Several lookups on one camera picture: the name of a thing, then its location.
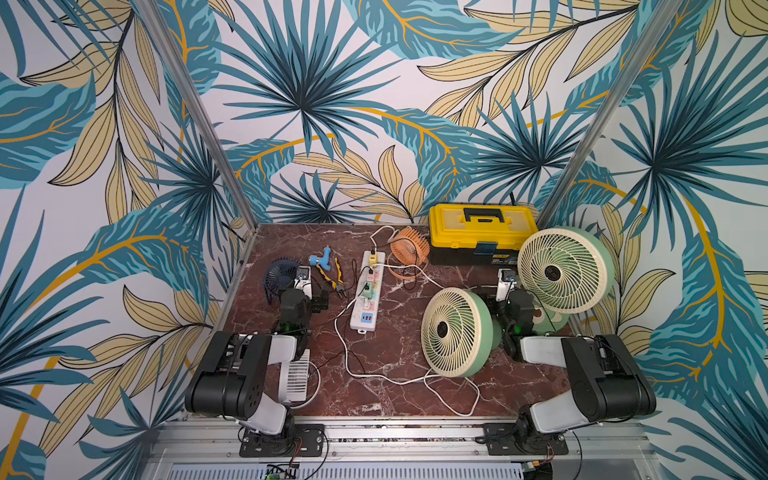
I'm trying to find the green usb charger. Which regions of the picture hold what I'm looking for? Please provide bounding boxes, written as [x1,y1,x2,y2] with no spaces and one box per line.
[360,282,376,300]

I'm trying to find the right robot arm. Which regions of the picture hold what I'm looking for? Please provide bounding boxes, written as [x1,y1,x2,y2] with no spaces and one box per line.
[490,268,657,438]

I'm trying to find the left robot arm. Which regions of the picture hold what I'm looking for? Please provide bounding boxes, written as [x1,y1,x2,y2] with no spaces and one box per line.
[185,265,314,440]

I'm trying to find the navy blue mini fan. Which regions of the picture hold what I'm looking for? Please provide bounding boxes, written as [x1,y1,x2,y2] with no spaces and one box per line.
[263,258,300,305]

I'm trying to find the white power strip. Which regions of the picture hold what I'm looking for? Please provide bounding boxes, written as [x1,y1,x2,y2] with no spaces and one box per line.
[350,250,386,335]

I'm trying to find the large green standing fan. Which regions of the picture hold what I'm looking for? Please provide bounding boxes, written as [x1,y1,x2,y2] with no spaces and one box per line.
[517,227,616,335]

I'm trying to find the small green desk fan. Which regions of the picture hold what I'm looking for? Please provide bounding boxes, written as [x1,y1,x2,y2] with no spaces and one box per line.
[421,287,502,378]

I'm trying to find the white mini fan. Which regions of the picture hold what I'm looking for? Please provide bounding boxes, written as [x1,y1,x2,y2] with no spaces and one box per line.
[278,349,310,405]

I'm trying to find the orange mini fan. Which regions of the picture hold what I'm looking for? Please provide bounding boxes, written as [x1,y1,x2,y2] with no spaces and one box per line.
[386,227,430,282]

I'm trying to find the yellow black pliers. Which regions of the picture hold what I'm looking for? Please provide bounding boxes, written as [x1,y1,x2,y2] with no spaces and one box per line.
[316,257,347,298]

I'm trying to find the blue plastic faucet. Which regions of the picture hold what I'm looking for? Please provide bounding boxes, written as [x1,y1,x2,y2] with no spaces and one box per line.
[309,246,332,271]

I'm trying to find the yellow black toolbox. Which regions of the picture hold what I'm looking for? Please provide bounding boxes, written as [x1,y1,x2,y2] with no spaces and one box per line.
[429,204,538,267]

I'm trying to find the white fan plug cable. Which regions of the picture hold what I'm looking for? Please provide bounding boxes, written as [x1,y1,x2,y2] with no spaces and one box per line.
[376,262,445,290]

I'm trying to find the white power cable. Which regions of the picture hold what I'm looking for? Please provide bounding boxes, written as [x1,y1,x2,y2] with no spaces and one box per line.
[333,296,481,418]

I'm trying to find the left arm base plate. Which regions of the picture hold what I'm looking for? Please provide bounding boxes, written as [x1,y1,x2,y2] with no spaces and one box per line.
[239,424,326,458]

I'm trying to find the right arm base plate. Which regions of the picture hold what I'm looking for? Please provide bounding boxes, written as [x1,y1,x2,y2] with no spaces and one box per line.
[477,422,569,457]

